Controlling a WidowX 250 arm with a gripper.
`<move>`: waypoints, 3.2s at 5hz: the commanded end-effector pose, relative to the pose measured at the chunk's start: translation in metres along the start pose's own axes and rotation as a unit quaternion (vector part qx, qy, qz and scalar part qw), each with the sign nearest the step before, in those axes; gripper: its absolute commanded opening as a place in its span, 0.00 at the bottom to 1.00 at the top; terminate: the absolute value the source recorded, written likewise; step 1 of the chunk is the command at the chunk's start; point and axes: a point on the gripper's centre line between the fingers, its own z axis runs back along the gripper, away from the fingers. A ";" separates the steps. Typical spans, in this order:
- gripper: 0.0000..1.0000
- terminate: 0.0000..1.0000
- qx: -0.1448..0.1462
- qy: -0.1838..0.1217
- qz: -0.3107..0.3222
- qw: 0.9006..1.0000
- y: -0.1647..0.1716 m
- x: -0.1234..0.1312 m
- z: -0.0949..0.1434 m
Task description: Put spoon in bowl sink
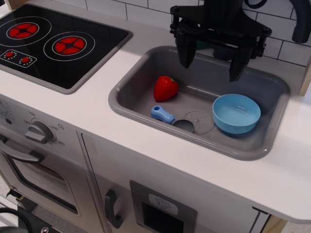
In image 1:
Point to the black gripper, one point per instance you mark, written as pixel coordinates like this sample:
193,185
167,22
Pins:
218,22

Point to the grey oven door handle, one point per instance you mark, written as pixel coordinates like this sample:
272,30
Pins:
32,157

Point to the black toy stovetop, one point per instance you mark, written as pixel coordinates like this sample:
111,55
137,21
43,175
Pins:
56,50

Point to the toy oven door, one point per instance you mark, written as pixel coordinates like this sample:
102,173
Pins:
58,184

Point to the dark grey toy faucet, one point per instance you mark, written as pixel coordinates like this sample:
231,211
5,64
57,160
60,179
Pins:
280,19

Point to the red toy strawberry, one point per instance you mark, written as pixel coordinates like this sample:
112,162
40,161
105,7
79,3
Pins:
165,88

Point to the blue plastic bowl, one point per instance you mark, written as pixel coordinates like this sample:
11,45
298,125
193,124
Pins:
235,113

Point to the grey oven knob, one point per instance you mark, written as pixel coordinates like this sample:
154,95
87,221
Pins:
39,133

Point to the grey toy sink basin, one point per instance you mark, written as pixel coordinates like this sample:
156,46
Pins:
199,86

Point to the blue handled grey spoon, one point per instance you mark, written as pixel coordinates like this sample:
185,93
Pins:
159,113

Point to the grey cabinet door handle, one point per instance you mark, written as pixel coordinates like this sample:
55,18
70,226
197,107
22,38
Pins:
113,219

